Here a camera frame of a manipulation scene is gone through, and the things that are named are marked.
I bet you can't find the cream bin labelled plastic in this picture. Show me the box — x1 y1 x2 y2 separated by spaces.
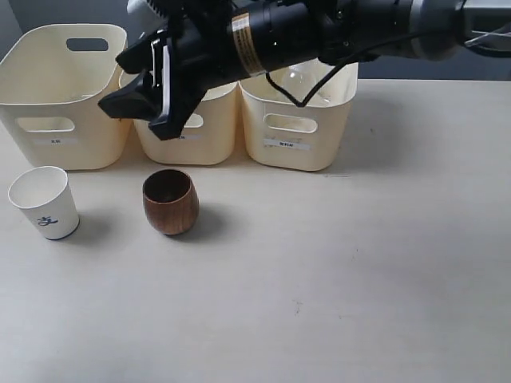
239 64 358 172

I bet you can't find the white paper cup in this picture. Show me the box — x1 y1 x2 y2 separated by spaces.
8 166 80 240

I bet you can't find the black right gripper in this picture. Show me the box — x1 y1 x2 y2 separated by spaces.
116 1 348 140

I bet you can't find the clear plastic bottle white cap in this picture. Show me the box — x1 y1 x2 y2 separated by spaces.
279 65 331 107

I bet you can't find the cream bin labelled wood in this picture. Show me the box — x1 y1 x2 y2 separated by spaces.
1 23 131 171

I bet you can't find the brown wooden cup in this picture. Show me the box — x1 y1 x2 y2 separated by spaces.
142 168 200 236

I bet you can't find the cream bin labelled paper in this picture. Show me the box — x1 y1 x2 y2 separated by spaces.
133 82 238 165

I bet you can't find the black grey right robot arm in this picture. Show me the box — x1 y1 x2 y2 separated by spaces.
98 0 510 140

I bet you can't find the black camera cable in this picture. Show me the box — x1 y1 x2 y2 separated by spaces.
263 31 420 108

